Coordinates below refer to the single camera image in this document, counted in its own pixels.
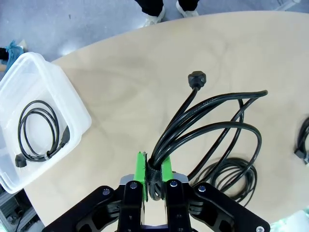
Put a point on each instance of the clear plastic storage box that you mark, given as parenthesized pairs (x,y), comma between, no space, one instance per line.
(72,96)

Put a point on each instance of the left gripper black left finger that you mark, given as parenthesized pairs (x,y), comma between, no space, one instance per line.
(130,205)

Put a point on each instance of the white sneaker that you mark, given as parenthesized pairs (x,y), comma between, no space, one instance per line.
(154,18)
(187,9)

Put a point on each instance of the aluminium rail frame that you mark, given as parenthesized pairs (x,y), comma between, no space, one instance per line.
(9,210)

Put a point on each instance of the blue shoe cover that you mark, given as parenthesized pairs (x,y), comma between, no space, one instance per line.
(14,52)

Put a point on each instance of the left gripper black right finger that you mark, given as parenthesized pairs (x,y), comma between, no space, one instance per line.
(176,205)

